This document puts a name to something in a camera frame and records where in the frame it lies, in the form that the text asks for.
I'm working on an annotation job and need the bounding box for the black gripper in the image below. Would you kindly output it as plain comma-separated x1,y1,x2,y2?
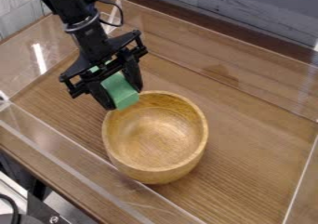
61,21,149,111

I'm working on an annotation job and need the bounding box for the green rectangular block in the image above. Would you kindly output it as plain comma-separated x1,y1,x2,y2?
89,59,141,112

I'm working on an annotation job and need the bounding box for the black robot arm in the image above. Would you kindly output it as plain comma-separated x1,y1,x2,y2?
43,0,149,110

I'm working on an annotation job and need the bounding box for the brown wooden bowl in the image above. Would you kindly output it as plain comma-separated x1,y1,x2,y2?
102,90,209,185

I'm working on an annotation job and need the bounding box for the clear acrylic corner bracket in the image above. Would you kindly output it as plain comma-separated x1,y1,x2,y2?
99,0,123,34

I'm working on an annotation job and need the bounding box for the clear acrylic tray wall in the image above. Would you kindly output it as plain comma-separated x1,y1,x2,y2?
0,1,318,224

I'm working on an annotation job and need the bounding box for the black metal mount plate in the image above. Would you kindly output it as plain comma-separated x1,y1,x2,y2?
27,193,78,224

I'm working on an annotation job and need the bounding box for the black cable lower left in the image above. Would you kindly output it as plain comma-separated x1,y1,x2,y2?
0,192,23,224

